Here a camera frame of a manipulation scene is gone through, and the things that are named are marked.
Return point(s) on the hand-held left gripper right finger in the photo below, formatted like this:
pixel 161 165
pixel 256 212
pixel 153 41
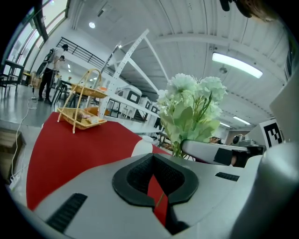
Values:
pixel 210 186

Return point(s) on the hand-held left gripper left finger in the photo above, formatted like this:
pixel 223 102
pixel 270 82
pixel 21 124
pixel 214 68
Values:
pixel 98 186

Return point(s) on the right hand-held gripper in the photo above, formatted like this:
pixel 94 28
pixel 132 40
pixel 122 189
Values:
pixel 271 133

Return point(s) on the white flowers bunch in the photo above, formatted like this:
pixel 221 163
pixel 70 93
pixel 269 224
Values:
pixel 187 109

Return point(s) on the dried brown plant bunch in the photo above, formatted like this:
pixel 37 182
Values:
pixel 215 139

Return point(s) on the table with red cloth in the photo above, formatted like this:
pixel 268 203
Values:
pixel 81 149

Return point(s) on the long ceiling tube light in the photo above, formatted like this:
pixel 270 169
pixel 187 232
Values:
pixel 237 64
pixel 241 120

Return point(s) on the two-tier wicker basket stand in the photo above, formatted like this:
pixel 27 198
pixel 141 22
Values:
pixel 81 116

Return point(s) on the white power strip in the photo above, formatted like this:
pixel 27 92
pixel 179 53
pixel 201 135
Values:
pixel 14 182

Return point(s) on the wooden step platform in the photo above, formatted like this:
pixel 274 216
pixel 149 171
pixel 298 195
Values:
pixel 9 151

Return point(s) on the black work table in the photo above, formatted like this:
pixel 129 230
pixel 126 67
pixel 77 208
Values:
pixel 64 91

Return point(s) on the white metal shelf rack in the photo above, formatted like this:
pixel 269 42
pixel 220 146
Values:
pixel 126 60

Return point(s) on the black balcony railing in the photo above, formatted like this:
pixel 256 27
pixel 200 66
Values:
pixel 81 52

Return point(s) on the black high table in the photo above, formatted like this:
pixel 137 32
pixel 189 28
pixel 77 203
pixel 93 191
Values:
pixel 11 67

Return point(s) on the round ceiling light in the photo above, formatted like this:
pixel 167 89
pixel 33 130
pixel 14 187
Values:
pixel 92 25

